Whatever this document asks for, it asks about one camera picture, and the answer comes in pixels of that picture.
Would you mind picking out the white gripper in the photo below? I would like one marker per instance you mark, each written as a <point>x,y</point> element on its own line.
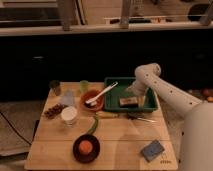
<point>141,100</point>

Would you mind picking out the brown felt eraser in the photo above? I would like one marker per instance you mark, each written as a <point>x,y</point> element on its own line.
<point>128,102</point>

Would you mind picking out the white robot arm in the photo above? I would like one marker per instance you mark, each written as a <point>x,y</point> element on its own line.
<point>196,149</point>

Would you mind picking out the black scissors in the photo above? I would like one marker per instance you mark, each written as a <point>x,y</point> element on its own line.
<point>133,117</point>

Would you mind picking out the green plastic tray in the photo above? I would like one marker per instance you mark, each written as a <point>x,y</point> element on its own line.
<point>112,98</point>

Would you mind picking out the orange bowl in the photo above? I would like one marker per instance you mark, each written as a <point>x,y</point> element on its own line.
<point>97,106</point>

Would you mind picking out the white spoon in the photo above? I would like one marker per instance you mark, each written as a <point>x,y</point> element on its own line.
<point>100,94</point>

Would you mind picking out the blue sponge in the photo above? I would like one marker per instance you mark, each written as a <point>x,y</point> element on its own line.
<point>152,150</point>

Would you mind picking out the green plastic cup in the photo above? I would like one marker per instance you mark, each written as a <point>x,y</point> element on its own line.
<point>83,85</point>

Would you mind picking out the white paper cup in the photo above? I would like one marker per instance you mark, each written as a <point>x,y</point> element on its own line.
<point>69,115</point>

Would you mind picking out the clear plastic cup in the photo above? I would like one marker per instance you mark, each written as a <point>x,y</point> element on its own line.
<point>68,98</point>

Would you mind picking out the orange round fruit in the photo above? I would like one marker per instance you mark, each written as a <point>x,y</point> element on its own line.
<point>85,147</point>

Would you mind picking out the black plate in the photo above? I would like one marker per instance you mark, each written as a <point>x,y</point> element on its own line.
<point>92,155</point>

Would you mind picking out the dark metal cup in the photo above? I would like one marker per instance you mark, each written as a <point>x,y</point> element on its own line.
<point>56,87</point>

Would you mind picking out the yellow handled knife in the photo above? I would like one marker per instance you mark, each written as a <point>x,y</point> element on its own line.
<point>105,115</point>

